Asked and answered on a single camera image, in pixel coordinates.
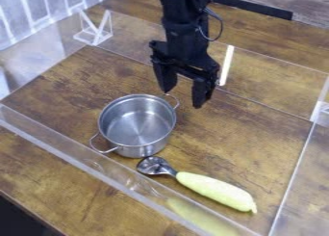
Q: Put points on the green handled metal spoon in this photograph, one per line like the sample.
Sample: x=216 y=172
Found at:
x=209 y=187

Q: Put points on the stainless steel pot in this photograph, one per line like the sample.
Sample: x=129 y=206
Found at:
x=135 y=125

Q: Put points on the clear acrylic front barrier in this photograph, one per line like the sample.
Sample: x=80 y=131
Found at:
x=175 y=206

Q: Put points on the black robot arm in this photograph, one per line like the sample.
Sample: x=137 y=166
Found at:
x=183 y=11

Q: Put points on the clear acrylic right barrier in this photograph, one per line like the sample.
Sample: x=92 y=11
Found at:
x=303 y=213

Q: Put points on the black strip on table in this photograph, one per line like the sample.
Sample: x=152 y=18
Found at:
x=257 y=8

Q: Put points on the clear acrylic triangle bracket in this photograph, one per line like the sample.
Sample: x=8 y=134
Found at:
x=95 y=34

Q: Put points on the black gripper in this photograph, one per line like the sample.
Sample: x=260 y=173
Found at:
x=183 y=55

